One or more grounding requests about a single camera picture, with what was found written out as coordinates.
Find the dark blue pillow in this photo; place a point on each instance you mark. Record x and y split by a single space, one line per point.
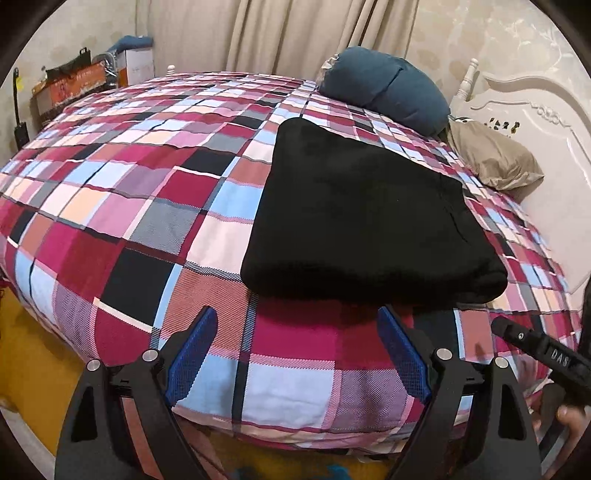
388 87

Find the white cardboard box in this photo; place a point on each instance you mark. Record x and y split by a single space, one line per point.
138 67

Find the crumpled plastic bag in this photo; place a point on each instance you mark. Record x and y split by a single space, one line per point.
330 64

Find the orange cardboard box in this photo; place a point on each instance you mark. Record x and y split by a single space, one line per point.
74 87

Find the plaid checked blanket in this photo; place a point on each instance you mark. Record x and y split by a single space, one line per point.
138 194

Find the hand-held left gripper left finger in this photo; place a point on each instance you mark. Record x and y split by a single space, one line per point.
191 361

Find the black handset with antenna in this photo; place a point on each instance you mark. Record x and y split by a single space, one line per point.
22 131

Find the teal slipper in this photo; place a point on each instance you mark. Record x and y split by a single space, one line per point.
338 471

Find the beige pillow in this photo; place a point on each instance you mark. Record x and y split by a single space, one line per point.
494 161

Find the beige curtain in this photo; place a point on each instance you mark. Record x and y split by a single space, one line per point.
277 37

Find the white carved headboard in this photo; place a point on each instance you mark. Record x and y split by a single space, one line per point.
545 120

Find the white bed sheet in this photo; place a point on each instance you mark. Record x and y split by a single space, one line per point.
558 230

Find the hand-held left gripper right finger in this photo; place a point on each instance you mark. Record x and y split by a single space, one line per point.
401 361

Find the black pants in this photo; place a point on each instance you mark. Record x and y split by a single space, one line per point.
360 217

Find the person's right hand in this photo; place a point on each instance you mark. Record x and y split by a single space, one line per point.
575 422

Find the blue folded cloth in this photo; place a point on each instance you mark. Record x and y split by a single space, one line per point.
134 42

